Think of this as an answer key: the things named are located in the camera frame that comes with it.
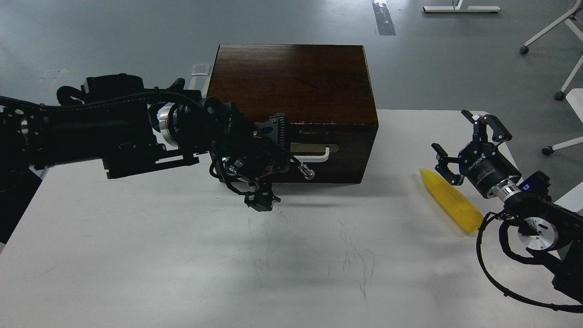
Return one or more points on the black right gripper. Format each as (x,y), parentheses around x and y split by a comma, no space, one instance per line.
(480,161)

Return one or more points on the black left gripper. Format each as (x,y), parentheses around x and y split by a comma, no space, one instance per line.
(243,149)

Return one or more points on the dark wooden drawer with handle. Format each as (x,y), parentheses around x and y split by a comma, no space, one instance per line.
(345,143)

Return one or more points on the yellow corn cob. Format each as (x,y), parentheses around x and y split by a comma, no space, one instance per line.
(459,208)

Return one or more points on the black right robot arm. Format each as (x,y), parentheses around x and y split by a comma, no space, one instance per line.
(533,230)

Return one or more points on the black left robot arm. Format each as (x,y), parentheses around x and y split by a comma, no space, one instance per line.
(136,130)

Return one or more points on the dark wooden drawer cabinet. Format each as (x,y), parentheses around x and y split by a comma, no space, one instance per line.
(317,86)

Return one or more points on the white table leg base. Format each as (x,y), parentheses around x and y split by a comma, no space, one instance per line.
(459,6)

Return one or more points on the white rolling chair base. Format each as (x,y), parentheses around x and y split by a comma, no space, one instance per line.
(558,47)

